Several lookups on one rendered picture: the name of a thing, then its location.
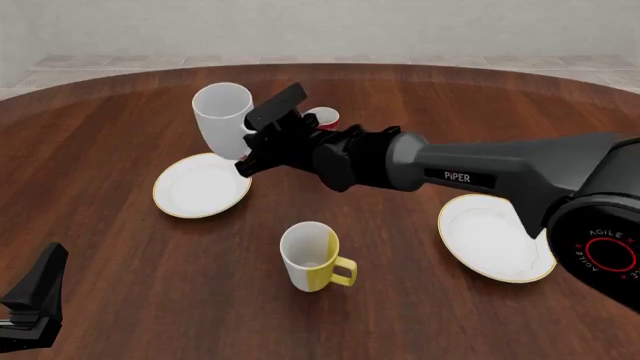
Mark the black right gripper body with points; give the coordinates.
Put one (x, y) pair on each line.
(295, 144)

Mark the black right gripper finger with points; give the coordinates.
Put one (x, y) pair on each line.
(260, 139)
(250, 168)

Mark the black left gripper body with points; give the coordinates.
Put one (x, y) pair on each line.
(30, 332)

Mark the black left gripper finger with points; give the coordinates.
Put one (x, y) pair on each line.
(45, 285)

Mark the tall white mug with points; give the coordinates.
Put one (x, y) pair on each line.
(222, 123)

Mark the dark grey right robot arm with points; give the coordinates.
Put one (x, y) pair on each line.
(500, 165)

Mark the red mug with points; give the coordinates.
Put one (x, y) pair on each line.
(327, 119)

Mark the white plate with gold rim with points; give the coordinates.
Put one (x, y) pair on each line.
(200, 187)
(487, 240)

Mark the white and yellow mug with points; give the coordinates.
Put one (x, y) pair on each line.
(312, 262)

